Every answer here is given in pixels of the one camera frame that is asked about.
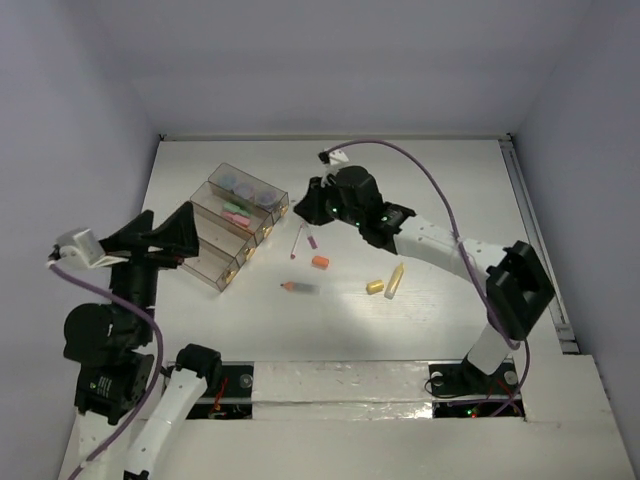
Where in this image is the purple glitter jar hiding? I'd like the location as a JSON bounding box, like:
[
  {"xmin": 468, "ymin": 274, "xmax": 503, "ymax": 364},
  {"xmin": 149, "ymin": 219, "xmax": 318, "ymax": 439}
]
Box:
[
  {"xmin": 255, "ymin": 190, "xmax": 279, "ymax": 211},
  {"xmin": 233, "ymin": 182, "xmax": 256, "ymax": 202}
]

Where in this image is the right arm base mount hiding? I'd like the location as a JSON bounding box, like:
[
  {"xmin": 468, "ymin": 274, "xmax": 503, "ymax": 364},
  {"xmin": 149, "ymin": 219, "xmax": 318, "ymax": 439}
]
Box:
[{"xmin": 424, "ymin": 359, "xmax": 525, "ymax": 419}]

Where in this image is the green highlighter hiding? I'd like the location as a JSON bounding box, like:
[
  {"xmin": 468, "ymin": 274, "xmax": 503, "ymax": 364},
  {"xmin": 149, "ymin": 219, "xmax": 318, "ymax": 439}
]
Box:
[{"xmin": 223, "ymin": 202, "xmax": 249, "ymax": 216}]

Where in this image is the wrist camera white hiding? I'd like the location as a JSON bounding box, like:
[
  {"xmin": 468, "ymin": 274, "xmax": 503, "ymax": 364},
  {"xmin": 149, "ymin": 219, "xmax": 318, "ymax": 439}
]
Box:
[
  {"xmin": 318, "ymin": 149, "xmax": 349, "ymax": 168},
  {"xmin": 47, "ymin": 228, "xmax": 119, "ymax": 270}
]

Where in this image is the orange eraser cap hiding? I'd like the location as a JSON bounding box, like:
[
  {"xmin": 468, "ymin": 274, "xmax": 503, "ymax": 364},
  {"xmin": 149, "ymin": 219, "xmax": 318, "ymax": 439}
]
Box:
[{"xmin": 311, "ymin": 256, "xmax": 329, "ymax": 269}]

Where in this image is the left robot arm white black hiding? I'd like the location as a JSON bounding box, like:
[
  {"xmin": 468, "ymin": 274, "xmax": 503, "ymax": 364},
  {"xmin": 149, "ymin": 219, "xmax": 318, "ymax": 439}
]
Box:
[{"xmin": 47, "ymin": 202, "xmax": 225, "ymax": 479}]

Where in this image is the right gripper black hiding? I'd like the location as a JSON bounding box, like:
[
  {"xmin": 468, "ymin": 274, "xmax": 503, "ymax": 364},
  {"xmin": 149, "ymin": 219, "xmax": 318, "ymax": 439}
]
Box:
[{"xmin": 294, "ymin": 174, "xmax": 364, "ymax": 228}]

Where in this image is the yellow highlighter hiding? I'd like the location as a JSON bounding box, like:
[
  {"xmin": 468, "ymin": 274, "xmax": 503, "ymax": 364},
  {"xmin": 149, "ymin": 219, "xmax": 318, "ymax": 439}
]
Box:
[{"xmin": 384, "ymin": 263, "xmax": 405, "ymax": 300}]

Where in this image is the white pen red cap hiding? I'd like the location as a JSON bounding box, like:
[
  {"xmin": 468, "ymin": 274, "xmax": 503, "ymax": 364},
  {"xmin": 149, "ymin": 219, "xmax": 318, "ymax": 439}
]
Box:
[{"xmin": 289, "ymin": 222, "xmax": 304, "ymax": 260}]

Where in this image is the aluminium rail right edge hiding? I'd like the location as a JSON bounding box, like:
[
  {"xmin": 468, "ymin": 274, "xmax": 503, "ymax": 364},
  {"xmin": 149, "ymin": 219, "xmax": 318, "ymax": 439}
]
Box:
[{"xmin": 498, "ymin": 135, "xmax": 582, "ymax": 355}]

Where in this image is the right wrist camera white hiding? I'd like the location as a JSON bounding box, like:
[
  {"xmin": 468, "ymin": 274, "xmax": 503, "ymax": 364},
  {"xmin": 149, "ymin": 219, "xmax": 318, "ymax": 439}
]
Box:
[{"xmin": 318, "ymin": 149, "xmax": 349, "ymax": 168}]

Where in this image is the yellow cap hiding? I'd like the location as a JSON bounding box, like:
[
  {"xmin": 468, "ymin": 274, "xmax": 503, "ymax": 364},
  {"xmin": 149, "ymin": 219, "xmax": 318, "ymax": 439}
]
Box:
[{"xmin": 366, "ymin": 280, "xmax": 385, "ymax": 295}]

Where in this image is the pink highlighter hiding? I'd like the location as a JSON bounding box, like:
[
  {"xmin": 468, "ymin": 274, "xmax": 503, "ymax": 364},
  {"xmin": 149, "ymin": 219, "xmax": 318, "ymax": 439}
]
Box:
[{"xmin": 222, "ymin": 211, "xmax": 242, "ymax": 220}]

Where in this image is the clear drawer organizer top compartment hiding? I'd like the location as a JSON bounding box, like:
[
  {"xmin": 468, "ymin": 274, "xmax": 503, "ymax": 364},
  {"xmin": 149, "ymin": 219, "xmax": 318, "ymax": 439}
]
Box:
[{"xmin": 208, "ymin": 163, "xmax": 289, "ymax": 220}]

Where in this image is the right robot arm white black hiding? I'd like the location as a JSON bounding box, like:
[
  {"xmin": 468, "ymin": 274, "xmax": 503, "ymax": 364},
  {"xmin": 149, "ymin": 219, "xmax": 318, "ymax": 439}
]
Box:
[{"xmin": 294, "ymin": 166, "xmax": 555, "ymax": 392}]

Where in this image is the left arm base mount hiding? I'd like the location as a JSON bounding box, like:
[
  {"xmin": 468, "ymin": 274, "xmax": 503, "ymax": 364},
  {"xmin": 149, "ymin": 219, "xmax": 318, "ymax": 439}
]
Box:
[{"xmin": 187, "ymin": 362, "xmax": 254, "ymax": 420}]

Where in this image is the clear highlighter orange tip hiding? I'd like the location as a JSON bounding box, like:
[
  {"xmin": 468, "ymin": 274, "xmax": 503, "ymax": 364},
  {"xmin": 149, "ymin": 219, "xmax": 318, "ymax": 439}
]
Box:
[{"xmin": 281, "ymin": 281, "xmax": 320, "ymax": 295}]

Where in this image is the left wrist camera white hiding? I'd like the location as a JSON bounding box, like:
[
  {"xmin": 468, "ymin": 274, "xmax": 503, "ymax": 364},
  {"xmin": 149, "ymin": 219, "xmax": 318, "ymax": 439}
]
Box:
[{"xmin": 47, "ymin": 228, "xmax": 119, "ymax": 270}]

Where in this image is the blue glitter jar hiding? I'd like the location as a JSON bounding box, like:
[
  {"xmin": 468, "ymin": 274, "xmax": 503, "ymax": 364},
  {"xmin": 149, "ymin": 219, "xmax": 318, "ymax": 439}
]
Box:
[{"xmin": 216, "ymin": 173, "xmax": 241, "ymax": 191}]

